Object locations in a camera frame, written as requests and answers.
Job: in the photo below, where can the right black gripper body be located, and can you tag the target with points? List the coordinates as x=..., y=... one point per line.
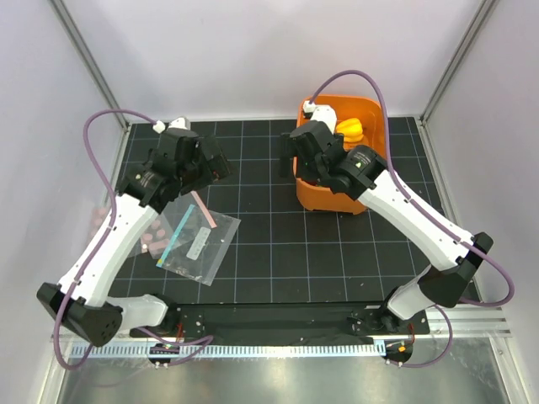
x=306, y=172

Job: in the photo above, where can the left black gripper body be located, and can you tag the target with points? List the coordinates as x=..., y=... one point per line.
x=197, y=175

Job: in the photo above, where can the pink zip top bag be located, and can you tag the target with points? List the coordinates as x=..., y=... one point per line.
x=156, y=235

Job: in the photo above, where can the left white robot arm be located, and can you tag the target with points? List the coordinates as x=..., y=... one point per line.
x=80, y=300

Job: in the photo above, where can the white slotted cable duct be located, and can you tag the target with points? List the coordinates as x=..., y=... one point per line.
x=147, y=349

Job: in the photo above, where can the blue zip top bag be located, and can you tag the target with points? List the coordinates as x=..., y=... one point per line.
x=196, y=249

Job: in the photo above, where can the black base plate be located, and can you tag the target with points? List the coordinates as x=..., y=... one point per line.
x=289, y=324

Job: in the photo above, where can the yellow bell pepper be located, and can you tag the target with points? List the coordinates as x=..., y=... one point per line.
x=352, y=132

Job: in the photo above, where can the black grid mat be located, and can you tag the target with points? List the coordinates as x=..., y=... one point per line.
x=281, y=252

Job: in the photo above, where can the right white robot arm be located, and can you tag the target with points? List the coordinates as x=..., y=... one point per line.
x=362, y=175

